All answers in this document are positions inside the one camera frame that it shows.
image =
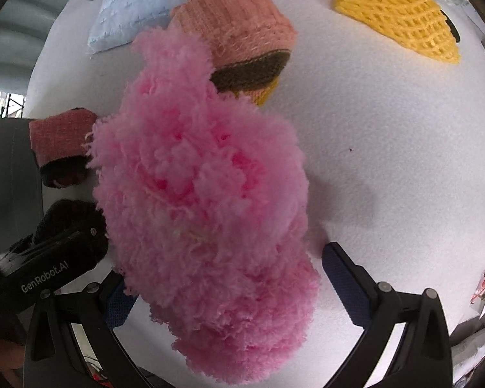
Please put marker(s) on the peach knit sock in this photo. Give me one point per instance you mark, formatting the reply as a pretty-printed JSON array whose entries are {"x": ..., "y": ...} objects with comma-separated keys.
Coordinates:
[{"x": 238, "y": 24}]

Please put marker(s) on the pink fluffy cloth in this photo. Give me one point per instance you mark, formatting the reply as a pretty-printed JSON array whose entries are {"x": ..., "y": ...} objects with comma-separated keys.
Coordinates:
[{"x": 210, "y": 194}]

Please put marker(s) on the large grey box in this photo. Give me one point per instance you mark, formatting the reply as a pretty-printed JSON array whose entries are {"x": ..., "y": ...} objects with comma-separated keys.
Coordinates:
[{"x": 8, "y": 194}]

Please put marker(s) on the light blue quilted cloth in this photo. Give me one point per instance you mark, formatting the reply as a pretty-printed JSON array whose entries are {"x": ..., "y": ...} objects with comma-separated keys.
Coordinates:
[{"x": 133, "y": 4}]

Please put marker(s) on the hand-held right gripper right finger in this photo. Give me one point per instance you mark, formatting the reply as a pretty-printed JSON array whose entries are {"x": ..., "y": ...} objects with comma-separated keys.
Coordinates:
[{"x": 341, "y": 283}]

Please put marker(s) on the grey-green curtain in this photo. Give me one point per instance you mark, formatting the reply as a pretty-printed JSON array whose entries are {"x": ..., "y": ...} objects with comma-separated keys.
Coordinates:
[{"x": 20, "y": 36}]

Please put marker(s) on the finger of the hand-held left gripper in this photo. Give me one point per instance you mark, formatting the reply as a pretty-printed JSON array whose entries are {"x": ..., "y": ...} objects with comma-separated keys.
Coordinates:
[{"x": 56, "y": 246}]

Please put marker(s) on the yellow mesh sock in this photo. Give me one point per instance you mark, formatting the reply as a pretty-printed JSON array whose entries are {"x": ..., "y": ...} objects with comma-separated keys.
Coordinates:
[{"x": 392, "y": 12}]

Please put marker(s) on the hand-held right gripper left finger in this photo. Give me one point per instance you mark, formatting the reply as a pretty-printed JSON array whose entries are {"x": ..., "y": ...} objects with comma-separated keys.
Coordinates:
[{"x": 119, "y": 309}]

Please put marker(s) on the dark brown fluffy cloth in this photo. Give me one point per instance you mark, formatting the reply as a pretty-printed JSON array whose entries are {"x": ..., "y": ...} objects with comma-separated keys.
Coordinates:
[{"x": 68, "y": 214}]

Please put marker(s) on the pink and black knit sock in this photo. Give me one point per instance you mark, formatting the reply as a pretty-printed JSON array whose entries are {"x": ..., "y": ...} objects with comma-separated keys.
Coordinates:
[{"x": 60, "y": 137}]

